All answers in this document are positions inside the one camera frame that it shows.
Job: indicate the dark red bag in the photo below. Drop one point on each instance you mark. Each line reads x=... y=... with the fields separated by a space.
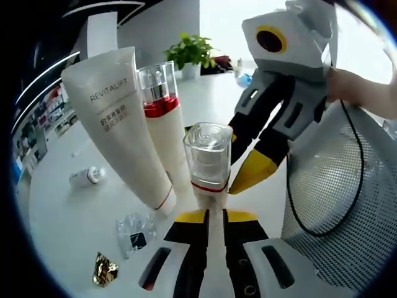
x=217 y=63

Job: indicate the blue white packet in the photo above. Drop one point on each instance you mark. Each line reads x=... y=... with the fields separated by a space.
x=246 y=80

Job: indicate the white skincare tube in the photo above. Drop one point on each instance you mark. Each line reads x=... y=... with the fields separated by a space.
x=114 y=124

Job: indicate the white mesh office chair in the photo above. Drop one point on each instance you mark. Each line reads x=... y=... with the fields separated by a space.
x=335 y=186

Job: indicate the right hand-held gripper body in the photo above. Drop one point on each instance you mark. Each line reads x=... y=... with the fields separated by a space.
x=304 y=46

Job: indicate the silver skincare sachet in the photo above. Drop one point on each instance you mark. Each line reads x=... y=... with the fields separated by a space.
x=136 y=236

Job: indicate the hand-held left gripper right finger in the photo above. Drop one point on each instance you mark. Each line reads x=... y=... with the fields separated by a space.
x=245 y=276

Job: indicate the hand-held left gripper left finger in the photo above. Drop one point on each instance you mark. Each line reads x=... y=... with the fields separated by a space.
x=192 y=273

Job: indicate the large white skincare pump bottle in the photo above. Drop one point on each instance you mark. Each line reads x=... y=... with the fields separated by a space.
x=167 y=133

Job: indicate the person's right hand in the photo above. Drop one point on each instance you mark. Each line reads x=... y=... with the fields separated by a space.
x=341 y=85

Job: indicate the green potted plant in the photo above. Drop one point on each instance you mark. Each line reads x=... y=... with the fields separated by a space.
x=190 y=51

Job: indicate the gold skincare sachet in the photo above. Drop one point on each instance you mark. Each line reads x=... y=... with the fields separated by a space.
x=105 y=270

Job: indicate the small skincare bottle red label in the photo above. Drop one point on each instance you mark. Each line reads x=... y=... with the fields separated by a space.
x=207 y=161

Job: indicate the storage shelves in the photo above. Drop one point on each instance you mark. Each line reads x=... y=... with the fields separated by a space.
x=46 y=115

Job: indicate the small white background bottle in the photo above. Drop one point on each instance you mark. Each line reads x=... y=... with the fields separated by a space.
x=240 y=66

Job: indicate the small skincare bottle grey label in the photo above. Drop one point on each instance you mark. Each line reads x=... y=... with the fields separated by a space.
x=85 y=177

